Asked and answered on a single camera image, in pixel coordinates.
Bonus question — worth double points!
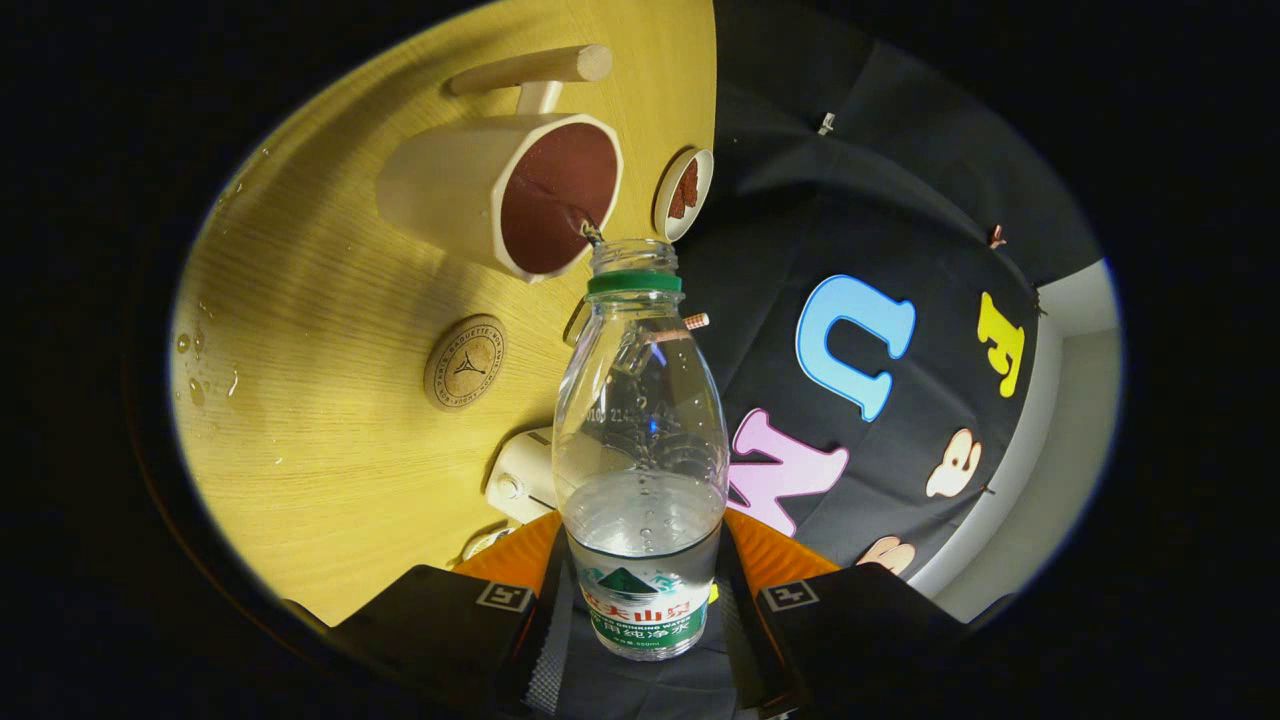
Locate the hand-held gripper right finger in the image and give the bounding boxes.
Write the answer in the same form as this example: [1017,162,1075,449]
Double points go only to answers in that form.
[715,508,966,719]

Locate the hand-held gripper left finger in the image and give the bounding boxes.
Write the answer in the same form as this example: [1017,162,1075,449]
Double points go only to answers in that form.
[330,510,576,719]

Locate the round cork coaster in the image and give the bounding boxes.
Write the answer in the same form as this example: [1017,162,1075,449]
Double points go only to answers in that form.
[424,315,507,411]

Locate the clear plastic bottle green label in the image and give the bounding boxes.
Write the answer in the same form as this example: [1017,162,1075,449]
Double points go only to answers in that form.
[553,238,731,662]

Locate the beige cup with wooden handle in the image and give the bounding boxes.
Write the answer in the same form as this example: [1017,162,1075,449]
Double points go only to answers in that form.
[375,45,626,284]

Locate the white compartment dish with seeds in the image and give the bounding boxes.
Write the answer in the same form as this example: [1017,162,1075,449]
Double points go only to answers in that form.
[462,526,516,561]

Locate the white toaster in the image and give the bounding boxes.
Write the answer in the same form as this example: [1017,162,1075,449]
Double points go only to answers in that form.
[485,427,561,526]

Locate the wooden table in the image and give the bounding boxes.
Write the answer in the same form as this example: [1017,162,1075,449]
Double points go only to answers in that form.
[170,0,719,626]

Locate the small white plate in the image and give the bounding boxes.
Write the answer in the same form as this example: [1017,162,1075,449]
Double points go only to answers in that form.
[653,148,715,243]

